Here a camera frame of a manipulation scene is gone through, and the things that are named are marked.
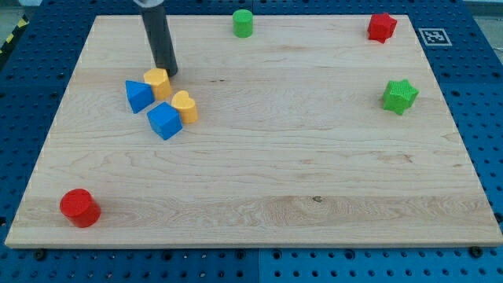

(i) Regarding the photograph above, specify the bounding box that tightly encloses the red cylinder block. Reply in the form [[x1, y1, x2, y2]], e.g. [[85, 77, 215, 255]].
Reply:
[[60, 188, 101, 228]]

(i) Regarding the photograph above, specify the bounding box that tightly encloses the yellow heart block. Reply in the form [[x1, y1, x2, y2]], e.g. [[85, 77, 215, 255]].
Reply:
[[171, 90, 198, 123]]

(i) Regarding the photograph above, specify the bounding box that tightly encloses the blue cube block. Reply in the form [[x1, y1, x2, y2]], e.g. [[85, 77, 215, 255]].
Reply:
[[147, 102, 182, 140]]

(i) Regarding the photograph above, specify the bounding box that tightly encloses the yellow pentagon block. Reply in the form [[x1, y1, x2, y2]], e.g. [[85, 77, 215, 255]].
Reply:
[[143, 68, 172, 101]]

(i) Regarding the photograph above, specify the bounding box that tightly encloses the blue triangle block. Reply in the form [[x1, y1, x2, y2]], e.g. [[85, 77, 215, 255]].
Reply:
[[125, 80, 155, 113]]

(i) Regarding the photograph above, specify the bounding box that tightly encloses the green cylinder block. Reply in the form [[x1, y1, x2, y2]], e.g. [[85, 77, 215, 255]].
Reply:
[[233, 9, 253, 38]]

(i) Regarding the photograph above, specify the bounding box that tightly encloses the green star block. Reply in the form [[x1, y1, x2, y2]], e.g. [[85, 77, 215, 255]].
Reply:
[[383, 79, 419, 116]]

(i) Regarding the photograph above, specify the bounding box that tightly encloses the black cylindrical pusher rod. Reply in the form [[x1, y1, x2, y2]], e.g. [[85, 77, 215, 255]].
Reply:
[[134, 0, 178, 77]]

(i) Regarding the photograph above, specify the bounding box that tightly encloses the red star block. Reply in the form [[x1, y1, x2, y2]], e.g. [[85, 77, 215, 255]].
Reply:
[[367, 13, 398, 43]]

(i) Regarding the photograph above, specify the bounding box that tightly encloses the white fiducial marker tag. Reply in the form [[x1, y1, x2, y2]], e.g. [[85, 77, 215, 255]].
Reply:
[[419, 28, 452, 46]]

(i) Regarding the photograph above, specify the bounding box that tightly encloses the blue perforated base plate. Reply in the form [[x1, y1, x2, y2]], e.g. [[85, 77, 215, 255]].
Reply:
[[1, 1, 502, 282]]

